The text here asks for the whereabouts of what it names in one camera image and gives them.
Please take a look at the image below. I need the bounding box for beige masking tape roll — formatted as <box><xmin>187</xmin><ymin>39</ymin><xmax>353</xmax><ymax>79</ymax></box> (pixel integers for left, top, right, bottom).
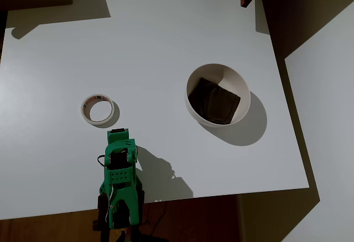
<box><xmin>80</xmin><ymin>94</ymin><xmax>115</xmax><ymax>127</ymax></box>

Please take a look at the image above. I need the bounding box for dark folded cloth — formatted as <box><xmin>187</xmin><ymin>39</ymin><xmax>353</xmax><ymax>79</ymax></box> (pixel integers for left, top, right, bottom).
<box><xmin>188</xmin><ymin>77</ymin><xmax>242</xmax><ymax>125</ymax></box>

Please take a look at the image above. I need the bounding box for beige round bowl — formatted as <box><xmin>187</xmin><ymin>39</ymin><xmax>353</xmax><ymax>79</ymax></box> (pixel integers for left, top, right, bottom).
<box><xmin>184</xmin><ymin>64</ymin><xmax>252</xmax><ymax>128</ymax></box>

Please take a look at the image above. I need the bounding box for thin black hanging cable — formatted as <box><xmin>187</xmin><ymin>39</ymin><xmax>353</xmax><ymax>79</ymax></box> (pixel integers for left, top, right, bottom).
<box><xmin>143</xmin><ymin>201</ymin><xmax>168</xmax><ymax>228</ymax></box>

